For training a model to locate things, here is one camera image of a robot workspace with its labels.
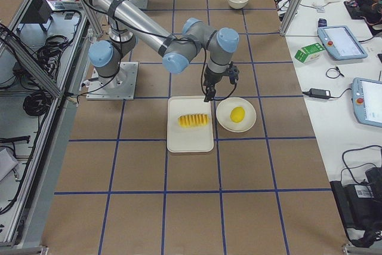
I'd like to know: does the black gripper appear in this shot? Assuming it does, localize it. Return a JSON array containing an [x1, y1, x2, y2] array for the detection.
[[202, 68, 226, 102]]

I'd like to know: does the striped bread roll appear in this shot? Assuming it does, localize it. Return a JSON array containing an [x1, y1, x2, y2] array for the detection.
[[177, 113, 210, 128]]

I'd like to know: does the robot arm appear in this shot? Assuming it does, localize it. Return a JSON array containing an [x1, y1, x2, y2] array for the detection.
[[83, 0, 239, 102]]

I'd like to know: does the round white plate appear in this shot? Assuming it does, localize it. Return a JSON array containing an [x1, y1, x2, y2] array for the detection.
[[216, 97, 257, 133]]

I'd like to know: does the yellow lemon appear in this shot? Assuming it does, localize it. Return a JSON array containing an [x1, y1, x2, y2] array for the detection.
[[230, 106, 245, 123]]

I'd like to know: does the white rectangular tray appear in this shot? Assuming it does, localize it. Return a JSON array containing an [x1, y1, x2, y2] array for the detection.
[[167, 96, 214, 153]]

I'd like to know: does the black power adapter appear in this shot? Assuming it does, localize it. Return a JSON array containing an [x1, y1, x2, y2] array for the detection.
[[309, 88, 331, 99]]

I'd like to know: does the green white carton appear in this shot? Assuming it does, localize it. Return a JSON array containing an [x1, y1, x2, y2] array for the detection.
[[294, 42, 325, 63]]

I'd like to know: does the blue teach pendant upper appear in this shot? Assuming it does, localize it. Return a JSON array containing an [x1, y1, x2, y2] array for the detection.
[[317, 26, 368, 60]]

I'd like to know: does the blue teach pendant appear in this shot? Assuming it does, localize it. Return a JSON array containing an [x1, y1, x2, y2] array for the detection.
[[351, 78, 381, 127], [317, 26, 368, 60]]

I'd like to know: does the blue teach pendant lower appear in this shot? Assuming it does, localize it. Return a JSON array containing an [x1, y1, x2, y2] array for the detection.
[[351, 78, 381, 127]]

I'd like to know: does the black equipment box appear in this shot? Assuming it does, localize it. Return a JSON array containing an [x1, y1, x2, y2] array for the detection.
[[330, 167, 381, 248]]

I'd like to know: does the black monitor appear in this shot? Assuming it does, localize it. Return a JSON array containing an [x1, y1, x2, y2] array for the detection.
[[20, 0, 53, 32]]

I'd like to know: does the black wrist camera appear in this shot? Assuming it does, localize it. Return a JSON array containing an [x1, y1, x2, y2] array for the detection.
[[226, 62, 239, 85]]

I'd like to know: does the coiled black cables left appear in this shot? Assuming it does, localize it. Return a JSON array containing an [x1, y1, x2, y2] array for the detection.
[[23, 92, 53, 118]]

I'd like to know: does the aluminium side frame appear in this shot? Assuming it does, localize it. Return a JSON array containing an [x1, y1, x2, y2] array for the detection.
[[1, 0, 87, 248]]

